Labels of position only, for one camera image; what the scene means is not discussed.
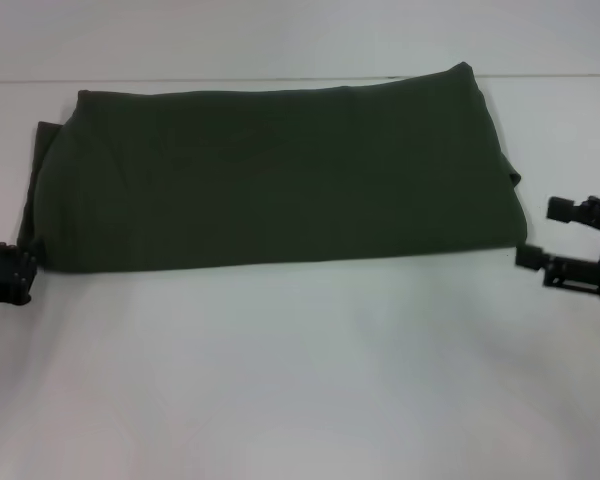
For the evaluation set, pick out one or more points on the dark green FREE! shirt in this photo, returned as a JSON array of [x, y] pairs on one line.
[[280, 175]]

